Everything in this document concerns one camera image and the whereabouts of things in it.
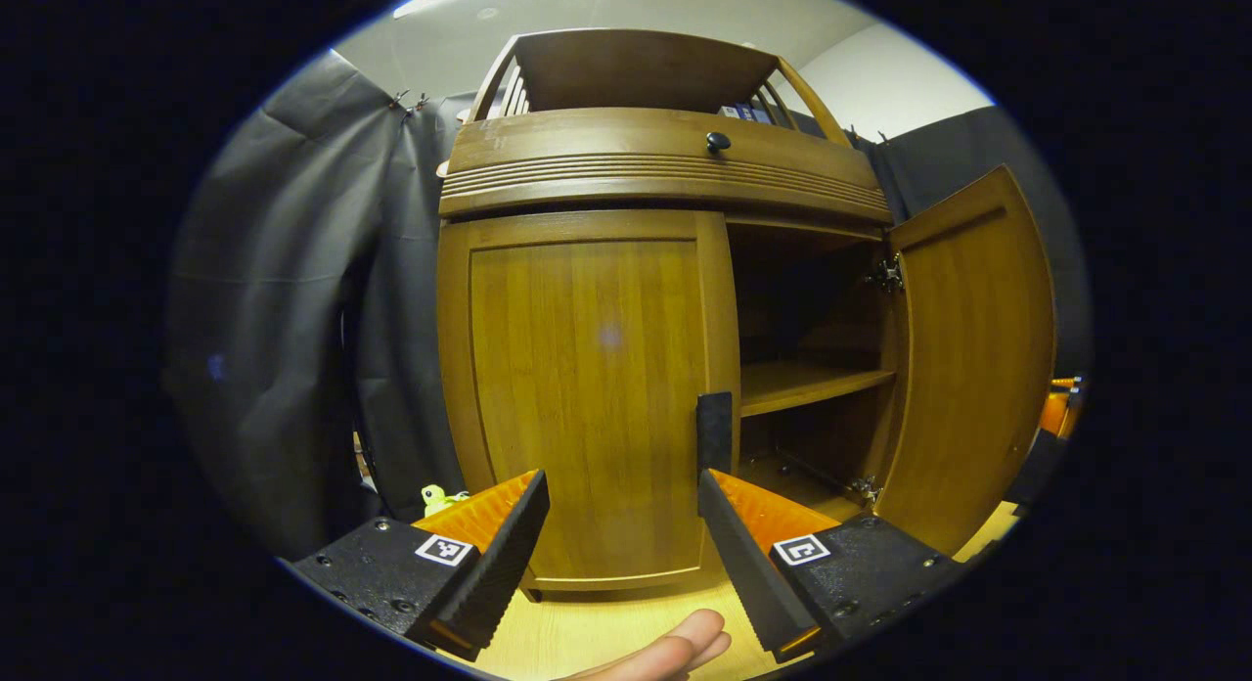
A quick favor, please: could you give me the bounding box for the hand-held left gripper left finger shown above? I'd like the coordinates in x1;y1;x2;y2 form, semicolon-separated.
291;469;551;662

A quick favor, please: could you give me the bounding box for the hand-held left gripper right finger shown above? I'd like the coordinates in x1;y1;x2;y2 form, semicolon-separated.
696;469;969;664

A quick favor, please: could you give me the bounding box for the wooden shoe cabinet door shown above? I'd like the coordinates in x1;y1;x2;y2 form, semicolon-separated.
437;209;741;594
873;164;1057;557

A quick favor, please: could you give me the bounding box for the wooden double-door shoe cabinet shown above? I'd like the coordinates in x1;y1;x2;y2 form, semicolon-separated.
435;27;1057;604

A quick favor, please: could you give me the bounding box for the wooden cabinet drawer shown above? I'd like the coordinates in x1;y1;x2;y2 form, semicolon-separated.
438;107;893;224

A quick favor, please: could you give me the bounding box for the green toy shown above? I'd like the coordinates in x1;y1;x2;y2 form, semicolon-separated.
421;483;470;518

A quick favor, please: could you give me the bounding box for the black backdrop cloth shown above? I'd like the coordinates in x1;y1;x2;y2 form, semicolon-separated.
161;50;1092;560

